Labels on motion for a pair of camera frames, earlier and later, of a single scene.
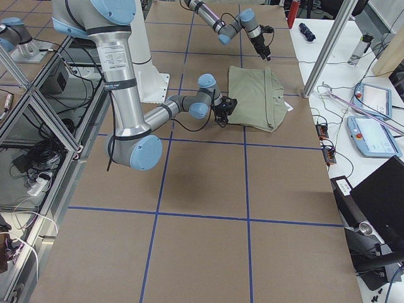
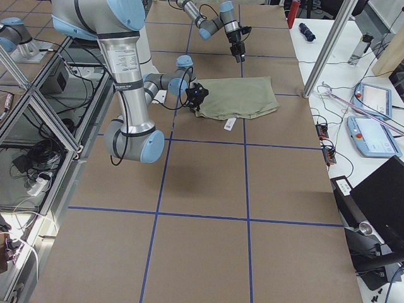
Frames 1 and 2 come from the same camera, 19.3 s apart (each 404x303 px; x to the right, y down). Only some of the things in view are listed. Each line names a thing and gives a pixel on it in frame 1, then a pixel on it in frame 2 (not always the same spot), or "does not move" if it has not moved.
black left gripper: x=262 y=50 -> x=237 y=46
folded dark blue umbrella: x=305 y=31 does not move
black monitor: x=380 y=196 does not move
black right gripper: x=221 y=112 -> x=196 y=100
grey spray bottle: x=362 y=48 does not move
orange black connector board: x=322 y=129 does not move
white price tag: x=291 y=108 -> x=230 y=124
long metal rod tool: x=330 y=93 does not move
